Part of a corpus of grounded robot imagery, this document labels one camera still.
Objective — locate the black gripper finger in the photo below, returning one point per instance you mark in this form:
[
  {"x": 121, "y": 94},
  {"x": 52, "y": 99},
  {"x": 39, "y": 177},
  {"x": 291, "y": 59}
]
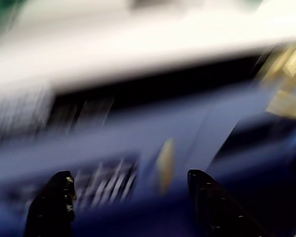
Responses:
[
  {"x": 51, "y": 207},
  {"x": 217, "y": 207}
]

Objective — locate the green toy recipient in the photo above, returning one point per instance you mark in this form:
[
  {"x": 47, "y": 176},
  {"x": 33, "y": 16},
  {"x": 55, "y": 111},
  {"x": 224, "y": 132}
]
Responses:
[{"x": 0, "y": 11}]

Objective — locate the blue toy kitchen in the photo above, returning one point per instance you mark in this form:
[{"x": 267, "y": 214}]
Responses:
[{"x": 148, "y": 103}]

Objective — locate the gold stove knob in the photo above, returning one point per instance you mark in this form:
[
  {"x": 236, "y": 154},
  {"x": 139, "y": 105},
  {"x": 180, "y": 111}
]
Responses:
[{"x": 292, "y": 61}]

